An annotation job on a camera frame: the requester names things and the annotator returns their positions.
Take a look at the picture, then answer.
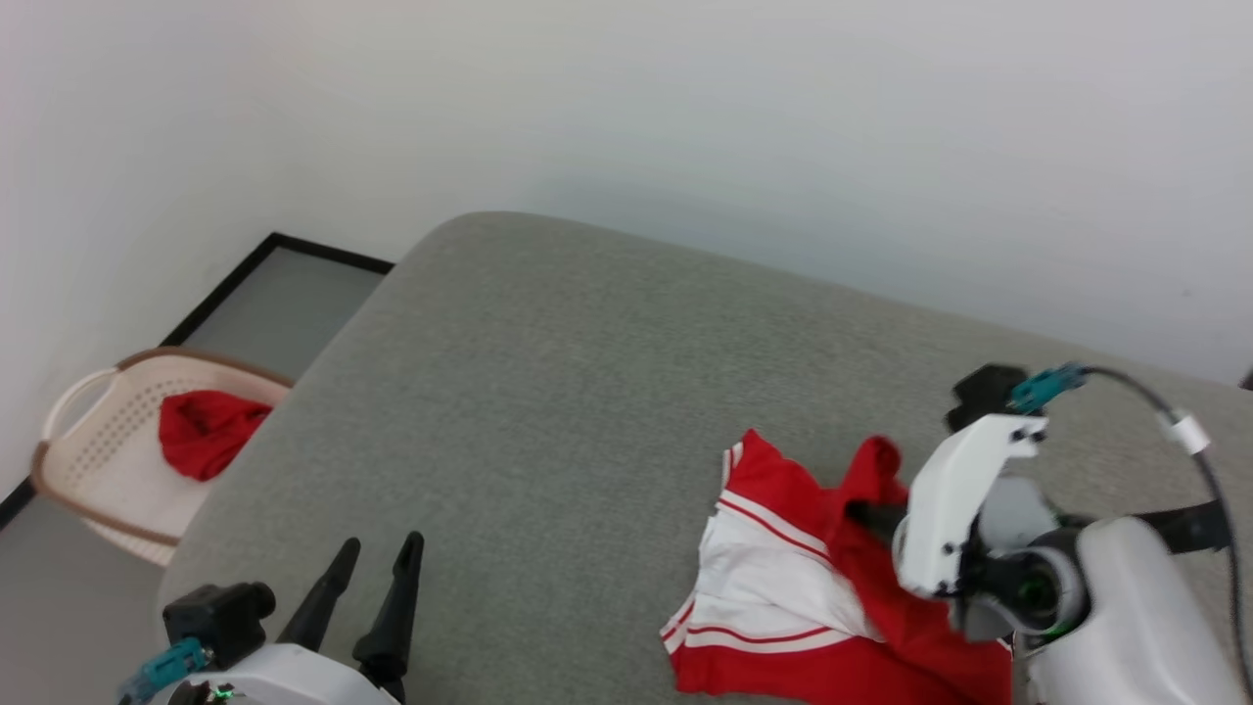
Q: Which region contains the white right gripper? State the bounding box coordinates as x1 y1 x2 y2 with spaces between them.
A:
848 414 1048 599

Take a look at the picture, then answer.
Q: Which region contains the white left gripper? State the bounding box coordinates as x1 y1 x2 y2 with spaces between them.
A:
147 531 426 705

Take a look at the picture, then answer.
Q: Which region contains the red and white garment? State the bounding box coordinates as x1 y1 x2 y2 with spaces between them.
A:
659 428 1014 705

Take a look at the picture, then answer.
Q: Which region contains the plain red garment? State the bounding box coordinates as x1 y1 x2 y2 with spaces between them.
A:
159 390 275 483

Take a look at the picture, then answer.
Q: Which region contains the cream plastic laundry basket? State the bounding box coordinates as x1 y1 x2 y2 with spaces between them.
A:
29 346 295 569

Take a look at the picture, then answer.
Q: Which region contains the black floor skirting strip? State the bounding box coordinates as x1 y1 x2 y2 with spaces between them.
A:
0 232 394 530

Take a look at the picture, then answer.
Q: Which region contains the teal left cable connector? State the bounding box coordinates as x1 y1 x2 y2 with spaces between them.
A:
118 638 212 705

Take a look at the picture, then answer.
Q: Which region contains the teal cable connector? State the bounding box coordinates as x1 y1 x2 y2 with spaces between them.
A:
1008 362 1088 414
118 638 212 705

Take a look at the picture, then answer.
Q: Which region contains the teal right cable connector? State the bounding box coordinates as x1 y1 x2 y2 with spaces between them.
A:
1008 362 1088 414

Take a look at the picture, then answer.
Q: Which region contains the white cable clip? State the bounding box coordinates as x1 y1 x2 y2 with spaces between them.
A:
1160 411 1215 456

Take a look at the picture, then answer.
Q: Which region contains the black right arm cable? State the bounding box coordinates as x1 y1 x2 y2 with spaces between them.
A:
1077 365 1253 698

